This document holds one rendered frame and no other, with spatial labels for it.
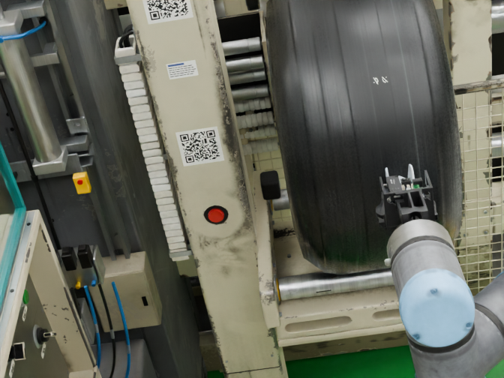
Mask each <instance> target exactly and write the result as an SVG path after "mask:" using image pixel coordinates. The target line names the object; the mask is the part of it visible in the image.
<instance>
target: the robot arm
mask: <svg viewBox="0 0 504 378"><path fill-rule="evenodd" d="M424 175H425V184H426V186H427V187H423V182H422V178H415V177H414V172H413V167H412V165H411V164H409V168H408V178H404V177H402V176H399V175H393V176H389V173H388V169H387V167H386V168H385V176H386V184H383V180H382V177H379V183H380V190H381V193H382V195H381V197H382V201H381V203H380V204H379V205H378V206H377V207H376V219H377V221H378V223H379V228H384V227H385V234H386V235H387V236H390V238H389V240H388V244H387V254H388V259H385V265H386V266H391V274H392V277H393V281H394V286H395V289H396V293H397V299H398V302H399V311H400V318H401V320H402V322H403V325H404V327H405V330H406V336H407V340H408V343H409V348H410V352H411V355H412V361H413V364H414V368H415V378H486V377H485V375H486V374H487V373H488V372H489V371H490V370H491V369H493V368H494V367H495V366H496V365H498V364H499V363H500V362H501V361H502V360H503V359H504V271H502V272H501V273H500V274H498V275H497V276H496V278H495V279H494V280H493V281H492V282H491V283H489V284H488V285H487V286H486V287H485V288H484V289H483V290H481V291H480V292H479V293H478V294H476V295H475V296H474V297H473V295H472V293H471V291H470V288H469V287H468V286H467V282H466V281H465V278H464V274H463V272H462V270H461V266H460V263H459V261H458V258H457V254H456V252H455V248H454V245H453V243H452V240H451V237H450V235H449V232H448V231H447V230H446V229H445V228H444V227H443V226H442V225H440V224H439V223H437V222H436V221H437V220H438V214H437V210H436V203H435V201H434V193H433V187H432V184H431V180H430V178H429V176H428V172H427V170H425V171H424ZM425 191H428V193H429V194H428V195H426V193H425Z"/></svg>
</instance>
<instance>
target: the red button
mask: <svg viewBox="0 0 504 378"><path fill-rule="evenodd" d="M208 218H209V220H210V221H212V222H220V221H222V220H223V219H224V212H223V211H222V210H221V209H219V208H213V209H212V210H210V211H209V213H208Z"/></svg>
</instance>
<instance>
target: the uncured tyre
mask: <svg viewBox="0 0 504 378"><path fill-rule="evenodd" d="M265 38H266V46H267V53H268V66H269V72H270V78H271V90H272V95H273V101H274V111H275V117H276V122H277V132H278V137H279V143H280V152H281V157H282V162H283V171H284V176H285V181H286V189H287V194H288V199H289V207H290V211H291V215H292V223H293V226H294V230H295V234H296V237H297V239H298V243H299V246H300V248H301V252H302V255H303V257H304V259H306V260H307V261H308V262H310V263H312V264H313V265H315V266H316V267H317V268H318V269H320V270H322V271H323V272H325V273H331V274H337V275H344V274H350V273H356V272H366V271H372V270H377V269H388V268H391V266H390V265H389V266H386V265H385V259H388V254H387V244H388V241H389V238H390V236H389V235H386V234H385V227H384V228H379V223H378V221H377V216H376V207H377V206H378V205H379V204H380V203H381V201H382V197H381V195H382V193H381V190H380V177H382V183H383V184H386V167H387V169H388V176H396V175H398V176H402V177H404V178H408V168H409V164H411V165H412V168H413V172H414V177H415V179H419V178H422V182H423V188H425V187H427V186H426V184H425V170H427V174H428V176H429V178H430V182H431V184H432V187H433V200H434V201H435V203H436V213H437V214H438V220H436V222H437V223H438V224H440V225H442V226H443V227H444V228H445V229H446V230H447V231H448V234H449V235H450V237H451V241H452V242H453V241H454V240H455V238H456V237H457V236H458V233H459V232H460V228H461V219H462V205H463V189H462V166H461V142H460V134H459V126H458V114H457V107H456V102H455V93H454V87H453V82H452V75H451V71H450V67H449V60H448V56H447V52H446V46H445V43H444V40H443V33H442V30H441V27H440V21H439V18H438V16H437V11H436V8H435V5H434V1H433V0H268V2H267V3H266V21H265ZM387 71H388V75H389V80H390V85H391V86H388V87H383V88H373V89H372V85H371V75H370V74H377V73H382V72H387Z"/></svg>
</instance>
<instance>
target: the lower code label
mask: <svg viewBox="0 0 504 378"><path fill-rule="evenodd" d="M175 135H176V138H177V141H178V147H179V150H180V153H181V159H182V162H183V165H184V167H186V166H191V165H197V164H207V163H211V162H217V161H224V155H223V151H222V147H221V141H220V137H219V133H218V127H207V128H202V129H197V130H187V131H182V132H177V133H175Z"/></svg>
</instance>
